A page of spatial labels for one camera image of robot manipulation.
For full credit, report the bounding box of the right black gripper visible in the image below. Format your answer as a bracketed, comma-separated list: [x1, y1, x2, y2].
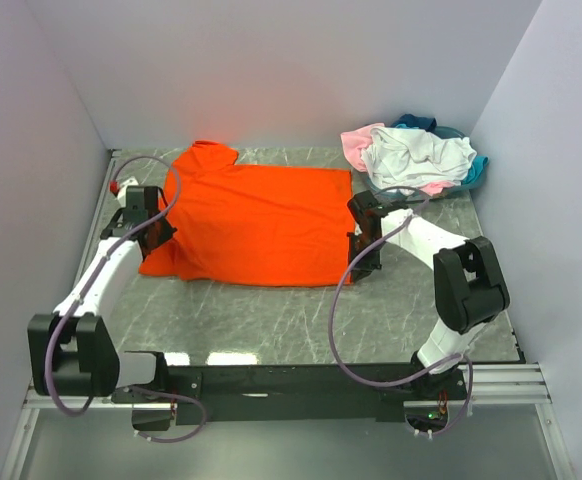
[348, 231, 384, 284]

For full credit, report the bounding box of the orange t shirt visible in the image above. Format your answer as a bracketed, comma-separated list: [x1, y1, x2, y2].
[139, 141, 354, 287]

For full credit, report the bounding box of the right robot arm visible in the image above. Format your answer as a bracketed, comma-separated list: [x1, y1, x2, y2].
[343, 191, 510, 399]

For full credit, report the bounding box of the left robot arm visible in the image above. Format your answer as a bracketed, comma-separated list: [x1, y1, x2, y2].
[27, 180, 176, 402]

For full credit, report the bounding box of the pink t shirt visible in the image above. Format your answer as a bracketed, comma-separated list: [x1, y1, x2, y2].
[341, 123, 454, 195]

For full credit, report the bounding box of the teal plastic basket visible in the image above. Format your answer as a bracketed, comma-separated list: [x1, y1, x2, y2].
[359, 126, 470, 202]

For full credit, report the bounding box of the dark blue t shirt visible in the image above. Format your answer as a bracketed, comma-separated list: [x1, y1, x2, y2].
[391, 114, 437, 132]

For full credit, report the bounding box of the teal t shirt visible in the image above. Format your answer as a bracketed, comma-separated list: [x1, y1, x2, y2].
[461, 156, 489, 190]

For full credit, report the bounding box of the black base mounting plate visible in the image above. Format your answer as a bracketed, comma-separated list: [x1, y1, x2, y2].
[111, 363, 468, 425]

